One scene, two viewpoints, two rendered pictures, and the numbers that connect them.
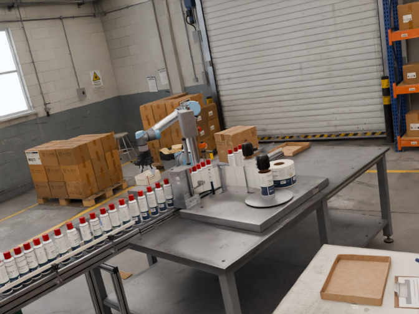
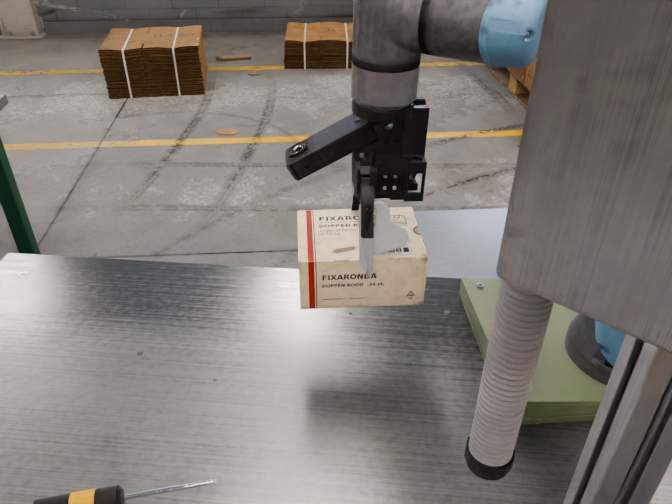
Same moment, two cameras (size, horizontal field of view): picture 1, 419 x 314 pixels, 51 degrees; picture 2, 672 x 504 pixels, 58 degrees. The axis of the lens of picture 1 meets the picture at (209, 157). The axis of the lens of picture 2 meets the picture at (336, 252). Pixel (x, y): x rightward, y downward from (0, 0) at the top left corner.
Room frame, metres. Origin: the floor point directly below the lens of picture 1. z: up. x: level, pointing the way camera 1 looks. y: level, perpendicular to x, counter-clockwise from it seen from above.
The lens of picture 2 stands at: (2.93, 0.02, 1.45)
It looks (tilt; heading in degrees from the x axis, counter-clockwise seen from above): 35 degrees down; 50
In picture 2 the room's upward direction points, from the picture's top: straight up
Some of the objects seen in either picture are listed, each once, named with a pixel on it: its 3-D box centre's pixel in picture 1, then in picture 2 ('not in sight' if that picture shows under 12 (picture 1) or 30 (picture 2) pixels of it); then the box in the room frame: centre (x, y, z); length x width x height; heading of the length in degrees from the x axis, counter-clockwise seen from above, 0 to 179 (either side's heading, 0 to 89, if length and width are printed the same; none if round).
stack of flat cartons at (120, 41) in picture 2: not in sight; (157, 60); (4.65, 4.00, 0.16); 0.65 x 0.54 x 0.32; 148
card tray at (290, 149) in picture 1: (289, 148); not in sight; (3.93, -0.73, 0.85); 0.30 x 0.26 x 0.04; 135
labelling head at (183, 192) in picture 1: (183, 186); not in sight; (2.87, 0.21, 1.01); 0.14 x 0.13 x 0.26; 135
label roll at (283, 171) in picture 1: (280, 173); not in sight; (2.93, -0.46, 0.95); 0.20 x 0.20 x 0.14
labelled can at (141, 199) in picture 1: (143, 205); not in sight; (2.73, 0.48, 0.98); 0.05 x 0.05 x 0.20
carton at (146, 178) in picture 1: (148, 177); (358, 256); (3.37, 0.51, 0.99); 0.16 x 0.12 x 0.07; 144
